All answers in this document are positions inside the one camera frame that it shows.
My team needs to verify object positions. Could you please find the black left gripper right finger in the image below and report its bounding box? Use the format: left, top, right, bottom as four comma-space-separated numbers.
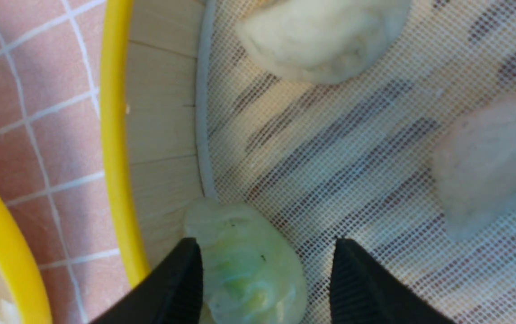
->
330, 238, 453, 324

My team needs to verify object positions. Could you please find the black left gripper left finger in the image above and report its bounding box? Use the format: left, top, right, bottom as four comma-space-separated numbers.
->
92, 238, 203, 324

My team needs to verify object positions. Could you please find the green dumpling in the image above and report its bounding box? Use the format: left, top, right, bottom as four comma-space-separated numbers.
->
184, 198, 308, 324

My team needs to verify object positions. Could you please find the white mesh steamer liner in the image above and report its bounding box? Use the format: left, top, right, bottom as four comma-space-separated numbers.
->
196, 0, 516, 324

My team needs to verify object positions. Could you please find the white dumpling basket centre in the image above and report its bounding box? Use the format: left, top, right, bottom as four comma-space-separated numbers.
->
432, 94, 516, 241

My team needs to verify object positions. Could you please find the yellow-rimmed bamboo steamer basket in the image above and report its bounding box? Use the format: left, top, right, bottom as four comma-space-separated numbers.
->
99, 0, 214, 287

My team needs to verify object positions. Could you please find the white dumpling back left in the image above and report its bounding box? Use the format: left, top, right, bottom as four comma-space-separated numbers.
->
235, 0, 412, 84

